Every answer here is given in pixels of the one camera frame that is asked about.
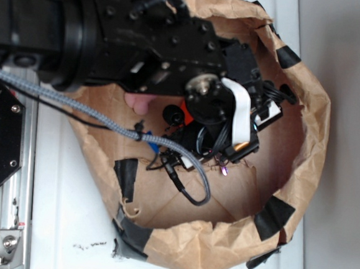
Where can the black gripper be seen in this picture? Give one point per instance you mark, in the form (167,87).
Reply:
(157,47)

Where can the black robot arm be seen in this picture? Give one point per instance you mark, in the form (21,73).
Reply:
(59,39)

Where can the pink plush bunny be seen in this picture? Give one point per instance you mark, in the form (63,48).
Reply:
(139,103)

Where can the aluminium frame rail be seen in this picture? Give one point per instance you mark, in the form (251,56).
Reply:
(16,202)

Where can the metal corner bracket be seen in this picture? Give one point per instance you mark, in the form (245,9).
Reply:
(11,248)

